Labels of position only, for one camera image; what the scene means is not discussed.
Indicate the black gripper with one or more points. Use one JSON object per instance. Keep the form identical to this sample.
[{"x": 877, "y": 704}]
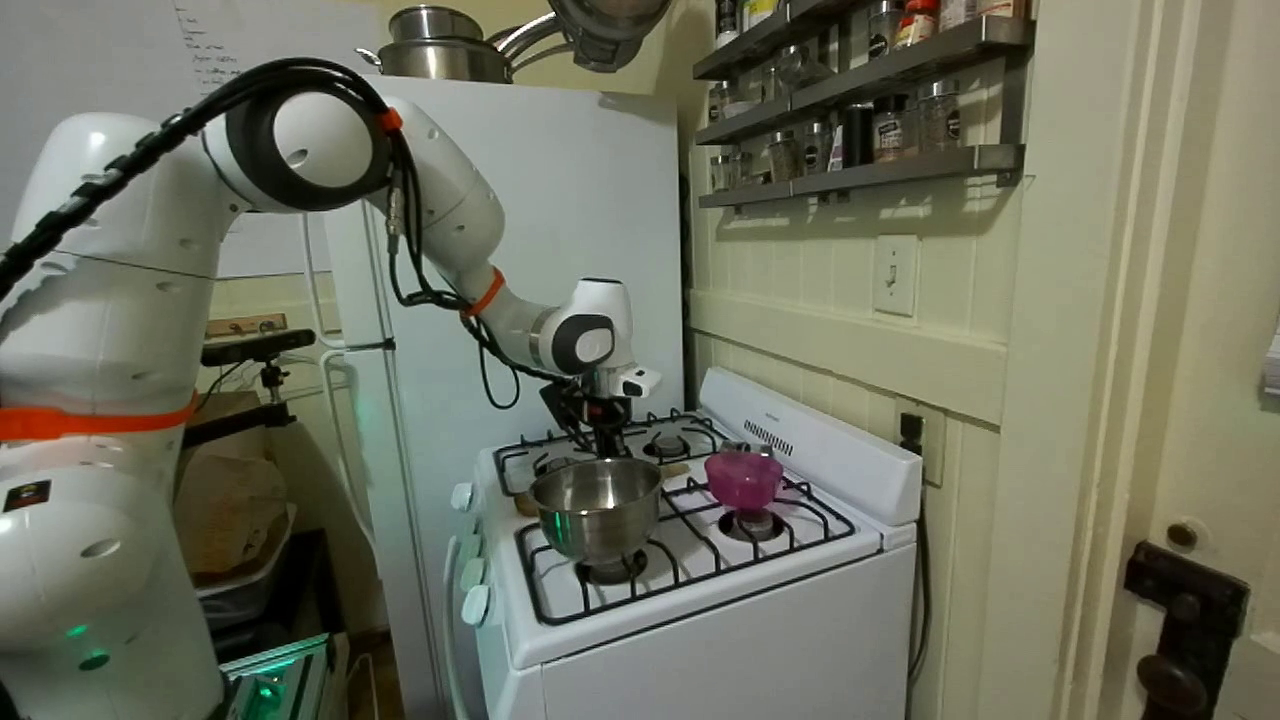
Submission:
[{"x": 598, "y": 397}]

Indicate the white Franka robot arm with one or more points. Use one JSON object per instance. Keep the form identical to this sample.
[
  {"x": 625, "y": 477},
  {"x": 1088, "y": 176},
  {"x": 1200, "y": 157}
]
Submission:
[{"x": 107, "y": 534}]

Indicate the stainless steel bowl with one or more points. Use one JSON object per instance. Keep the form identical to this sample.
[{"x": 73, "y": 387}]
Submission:
[{"x": 603, "y": 515}]

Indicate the pink plastic bowl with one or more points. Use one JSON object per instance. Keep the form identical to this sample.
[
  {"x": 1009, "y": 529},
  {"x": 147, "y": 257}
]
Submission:
[{"x": 745, "y": 483}]

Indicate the black stove grate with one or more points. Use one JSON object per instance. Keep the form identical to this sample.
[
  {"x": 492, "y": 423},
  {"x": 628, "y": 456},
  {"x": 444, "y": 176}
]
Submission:
[
  {"x": 532, "y": 436},
  {"x": 695, "y": 574}
]

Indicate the round stove burner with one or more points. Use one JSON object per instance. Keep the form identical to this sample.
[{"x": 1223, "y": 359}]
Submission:
[
  {"x": 754, "y": 526},
  {"x": 615, "y": 564},
  {"x": 666, "y": 445}
]

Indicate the white stove knob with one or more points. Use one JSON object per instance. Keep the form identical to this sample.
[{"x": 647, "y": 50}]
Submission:
[
  {"x": 462, "y": 499},
  {"x": 474, "y": 605},
  {"x": 471, "y": 574}
]

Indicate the white refrigerator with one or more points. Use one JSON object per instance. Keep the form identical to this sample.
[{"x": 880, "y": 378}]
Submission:
[{"x": 584, "y": 227}]

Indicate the white gas stove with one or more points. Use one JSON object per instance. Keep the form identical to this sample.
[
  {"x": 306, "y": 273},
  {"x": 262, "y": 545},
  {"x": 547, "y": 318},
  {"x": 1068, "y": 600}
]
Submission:
[{"x": 745, "y": 654}]

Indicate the brown woven basket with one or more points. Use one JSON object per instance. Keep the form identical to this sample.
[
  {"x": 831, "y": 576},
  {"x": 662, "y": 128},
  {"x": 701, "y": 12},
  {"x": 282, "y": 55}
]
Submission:
[{"x": 233, "y": 515}]

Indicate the wide steel pot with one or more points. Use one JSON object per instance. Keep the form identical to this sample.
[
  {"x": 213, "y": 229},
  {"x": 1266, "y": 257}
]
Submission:
[{"x": 440, "y": 63}]

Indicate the green lit control box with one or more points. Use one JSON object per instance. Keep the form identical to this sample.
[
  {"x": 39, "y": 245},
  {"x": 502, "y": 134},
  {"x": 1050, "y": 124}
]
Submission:
[{"x": 282, "y": 684}]

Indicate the small steel pot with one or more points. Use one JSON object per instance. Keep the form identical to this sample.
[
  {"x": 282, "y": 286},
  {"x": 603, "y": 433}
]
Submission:
[{"x": 433, "y": 26}]

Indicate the black door lock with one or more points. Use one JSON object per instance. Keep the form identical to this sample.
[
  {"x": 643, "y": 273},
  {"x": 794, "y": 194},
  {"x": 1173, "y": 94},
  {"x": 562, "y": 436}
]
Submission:
[{"x": 1185, "y": 612}]

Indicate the wrist mounted camera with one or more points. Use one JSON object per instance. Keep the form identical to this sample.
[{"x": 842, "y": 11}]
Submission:
[{"x": 637, "y": 380}]

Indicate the black wall outlet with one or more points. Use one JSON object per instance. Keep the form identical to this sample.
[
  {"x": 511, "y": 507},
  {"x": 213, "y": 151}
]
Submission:
[{"x": 913, "y": 428}]

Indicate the black stereo camera on stand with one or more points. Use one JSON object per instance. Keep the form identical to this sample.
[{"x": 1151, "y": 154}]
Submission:
[{"x": 252, "y": 344}]

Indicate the cream wall switch plate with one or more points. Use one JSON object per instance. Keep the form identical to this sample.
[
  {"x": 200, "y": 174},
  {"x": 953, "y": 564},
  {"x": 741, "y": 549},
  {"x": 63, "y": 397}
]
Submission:
[{"x": 893, "y": 279}]

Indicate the grey wall spice rack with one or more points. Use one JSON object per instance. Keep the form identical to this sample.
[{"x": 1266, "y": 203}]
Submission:
[{"x": 866, "y": 174}]

